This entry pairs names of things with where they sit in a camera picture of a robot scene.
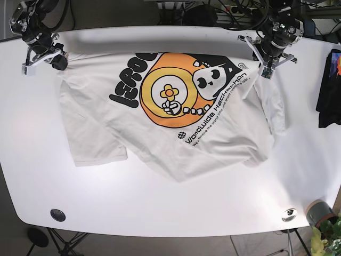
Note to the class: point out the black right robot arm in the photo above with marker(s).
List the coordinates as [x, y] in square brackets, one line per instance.
[38, 10]

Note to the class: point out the black graphic T-shirt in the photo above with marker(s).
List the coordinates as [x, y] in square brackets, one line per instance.
[328, 104]

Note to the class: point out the black tripod stand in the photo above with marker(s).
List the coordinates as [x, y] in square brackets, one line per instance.
[39, 239]

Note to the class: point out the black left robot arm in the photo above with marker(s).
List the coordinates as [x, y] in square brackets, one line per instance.
[263, 10]

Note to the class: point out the white graphic T-shirt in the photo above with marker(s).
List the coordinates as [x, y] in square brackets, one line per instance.
[181, 114]

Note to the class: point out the silver table grommet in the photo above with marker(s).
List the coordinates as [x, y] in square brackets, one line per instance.
[289, 215]

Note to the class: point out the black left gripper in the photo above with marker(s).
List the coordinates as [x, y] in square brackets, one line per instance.
[269, 50]

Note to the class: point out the potted green plant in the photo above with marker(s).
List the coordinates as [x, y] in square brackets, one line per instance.
[325, 224]

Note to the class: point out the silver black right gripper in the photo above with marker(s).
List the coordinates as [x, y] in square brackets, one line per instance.
[40, 40]

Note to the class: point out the black table grommet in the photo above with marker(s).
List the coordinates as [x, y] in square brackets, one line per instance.
[57, 215]

